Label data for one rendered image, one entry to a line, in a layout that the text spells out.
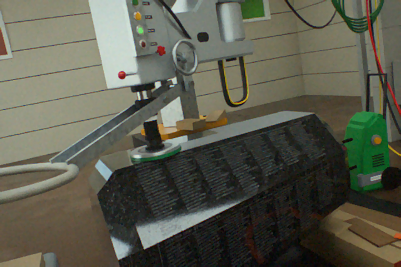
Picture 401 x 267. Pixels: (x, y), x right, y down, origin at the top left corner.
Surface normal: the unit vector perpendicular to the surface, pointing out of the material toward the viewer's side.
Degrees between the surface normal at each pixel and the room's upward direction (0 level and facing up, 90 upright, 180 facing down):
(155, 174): 45
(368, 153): 90
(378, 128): 90
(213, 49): 90
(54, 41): 90
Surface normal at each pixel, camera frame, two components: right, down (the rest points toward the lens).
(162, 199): 0.19, -0.62
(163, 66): 0.76, -0.01
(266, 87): 0.35, 0.11
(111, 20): -0.62, 0.25
